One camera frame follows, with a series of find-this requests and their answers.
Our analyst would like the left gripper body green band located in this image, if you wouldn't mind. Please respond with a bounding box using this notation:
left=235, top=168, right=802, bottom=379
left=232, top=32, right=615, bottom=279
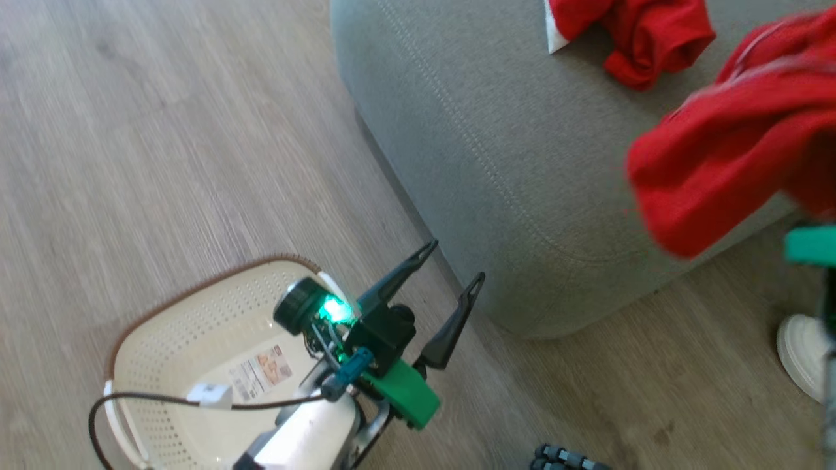
left=272, top=277, right=440, bottom=431

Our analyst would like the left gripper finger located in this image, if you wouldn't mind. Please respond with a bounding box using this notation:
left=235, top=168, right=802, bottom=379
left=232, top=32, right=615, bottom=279
left=357, top=240, right=439, bottom=318
left=417, top=272, right=486, bottom=371

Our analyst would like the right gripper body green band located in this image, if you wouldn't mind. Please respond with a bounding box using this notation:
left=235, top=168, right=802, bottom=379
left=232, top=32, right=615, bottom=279
left=783, top=225, right=836, bottom=269

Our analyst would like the plain red garment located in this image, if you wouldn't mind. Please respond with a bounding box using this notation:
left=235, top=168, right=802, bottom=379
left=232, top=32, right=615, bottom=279
left=625, top=9, right=836, bottom=261

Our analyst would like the red garment with white trim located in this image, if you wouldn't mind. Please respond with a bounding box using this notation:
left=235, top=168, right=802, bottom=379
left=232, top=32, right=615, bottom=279
left=543, top=0, right=718, bottom=91

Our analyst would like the printed sticker inside basket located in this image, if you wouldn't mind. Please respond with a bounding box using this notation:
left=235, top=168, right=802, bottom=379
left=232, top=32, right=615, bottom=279
left=228, top=344, right=294, bottom=403

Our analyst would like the white perforated laundry basket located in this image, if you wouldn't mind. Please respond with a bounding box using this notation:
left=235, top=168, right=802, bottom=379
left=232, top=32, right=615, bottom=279
left=103, top=254, right=366, bottom=470

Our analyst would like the white rounded object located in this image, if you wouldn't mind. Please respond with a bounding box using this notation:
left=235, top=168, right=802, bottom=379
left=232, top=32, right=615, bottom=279
left=775, top=313, right=828, bottom=405

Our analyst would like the grey fabric sofa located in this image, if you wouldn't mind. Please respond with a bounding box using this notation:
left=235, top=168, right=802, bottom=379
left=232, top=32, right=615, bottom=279
left=330, top=0, right=836, bottom=341

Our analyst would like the white tag on left cable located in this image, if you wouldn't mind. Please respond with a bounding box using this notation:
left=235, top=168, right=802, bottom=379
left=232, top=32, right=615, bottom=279
left=186, top=382, right=234, bottom=411

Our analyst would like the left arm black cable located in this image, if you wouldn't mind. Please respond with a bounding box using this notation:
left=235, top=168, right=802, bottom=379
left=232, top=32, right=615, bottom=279
left=88, top=347, right=374, bottom=470

